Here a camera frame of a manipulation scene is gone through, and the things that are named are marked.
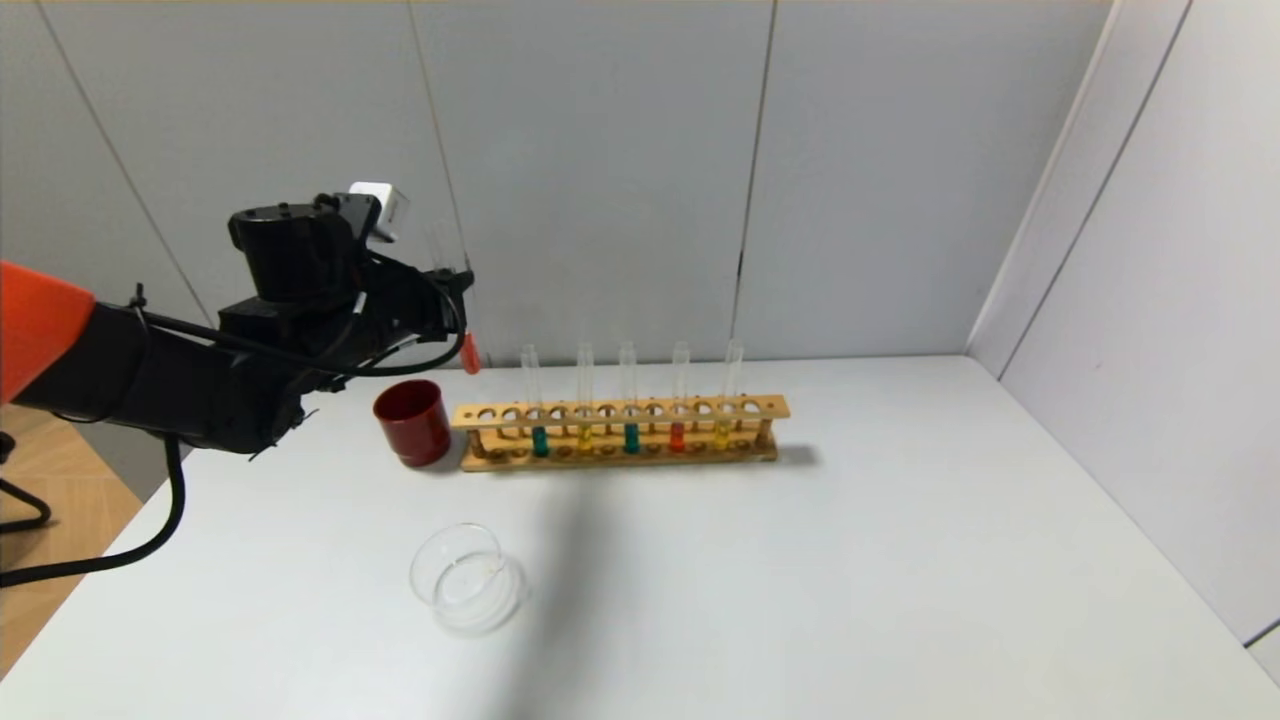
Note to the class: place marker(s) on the blue pigment test tube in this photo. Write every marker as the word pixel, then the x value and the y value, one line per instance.
pixel 631 438
pixel 539 440

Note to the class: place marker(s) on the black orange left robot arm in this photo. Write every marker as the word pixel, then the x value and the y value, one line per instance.
pixel 120 370

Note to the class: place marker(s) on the red pigment test tube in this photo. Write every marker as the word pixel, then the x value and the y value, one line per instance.
pixel 677 436
pixel 470 355

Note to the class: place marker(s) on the yellow pigment test tube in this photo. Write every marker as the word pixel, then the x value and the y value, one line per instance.
pixel 585 438
pixel 722 435

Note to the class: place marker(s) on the black stand leg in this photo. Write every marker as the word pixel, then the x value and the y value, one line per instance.
pixel 30 500

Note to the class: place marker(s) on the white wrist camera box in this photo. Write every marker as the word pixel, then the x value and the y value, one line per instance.
pixel 385 205

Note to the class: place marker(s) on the dark red cup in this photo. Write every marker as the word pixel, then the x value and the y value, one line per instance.
pixel 412 425

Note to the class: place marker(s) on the clear glass dish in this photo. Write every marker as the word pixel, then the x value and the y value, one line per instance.
pixel 470 590

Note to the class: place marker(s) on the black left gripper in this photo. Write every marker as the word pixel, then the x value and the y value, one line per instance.
pixel 447 296

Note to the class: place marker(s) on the wooden test tube rack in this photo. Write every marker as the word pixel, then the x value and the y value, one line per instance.
pixel 620 410

